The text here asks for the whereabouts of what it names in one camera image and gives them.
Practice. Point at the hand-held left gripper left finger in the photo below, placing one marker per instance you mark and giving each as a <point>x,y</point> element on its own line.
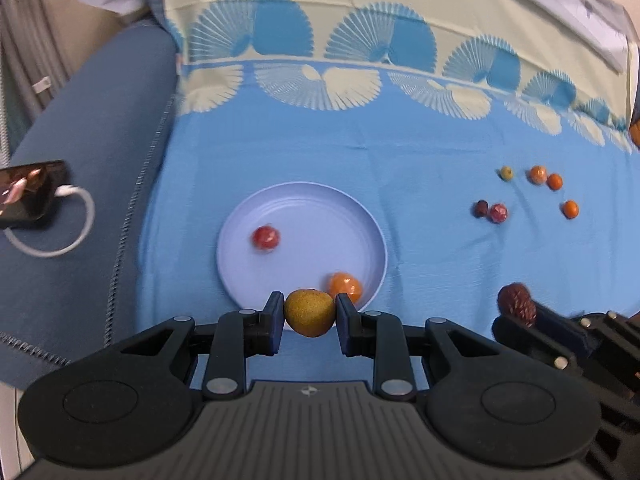
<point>274,321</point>

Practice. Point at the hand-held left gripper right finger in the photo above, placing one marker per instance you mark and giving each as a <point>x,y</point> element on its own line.
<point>344,322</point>

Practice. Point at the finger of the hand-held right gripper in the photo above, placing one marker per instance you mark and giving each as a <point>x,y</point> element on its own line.
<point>565,332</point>
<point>525,340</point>

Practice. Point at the yellow-green round fruit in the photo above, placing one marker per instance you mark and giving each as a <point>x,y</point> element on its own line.
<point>506,173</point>
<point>309,312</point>

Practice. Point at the dried red jujube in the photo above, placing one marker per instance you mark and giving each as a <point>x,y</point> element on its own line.
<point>516,301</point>
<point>481,208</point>

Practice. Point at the light blue round plate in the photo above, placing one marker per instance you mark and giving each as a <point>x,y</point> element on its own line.
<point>310,220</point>

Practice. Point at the small orange mandarin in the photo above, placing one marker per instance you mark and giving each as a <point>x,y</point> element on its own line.
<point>570,209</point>
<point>554,181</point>
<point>537,174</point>
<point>345,286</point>

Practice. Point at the red wrapped candy in plate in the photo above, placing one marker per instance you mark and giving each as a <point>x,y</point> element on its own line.
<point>265,238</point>

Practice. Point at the red wrapped candy on cloth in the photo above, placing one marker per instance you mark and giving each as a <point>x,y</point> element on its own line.
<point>498,213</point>

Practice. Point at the blue fan-print blanket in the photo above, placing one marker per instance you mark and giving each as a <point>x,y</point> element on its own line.
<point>400,135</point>

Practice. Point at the orange cushion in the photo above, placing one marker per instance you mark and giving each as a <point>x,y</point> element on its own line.
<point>635,130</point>

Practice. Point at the black smartphone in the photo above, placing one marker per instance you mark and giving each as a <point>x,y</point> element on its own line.
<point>27,191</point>

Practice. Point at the pale grey sheet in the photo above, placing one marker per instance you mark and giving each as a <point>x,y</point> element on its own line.
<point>575,0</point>

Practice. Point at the white curtain clip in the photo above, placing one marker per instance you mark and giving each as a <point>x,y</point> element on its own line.
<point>41,83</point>

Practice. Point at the beige curtain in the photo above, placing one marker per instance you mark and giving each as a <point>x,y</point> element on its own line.
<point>30,35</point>

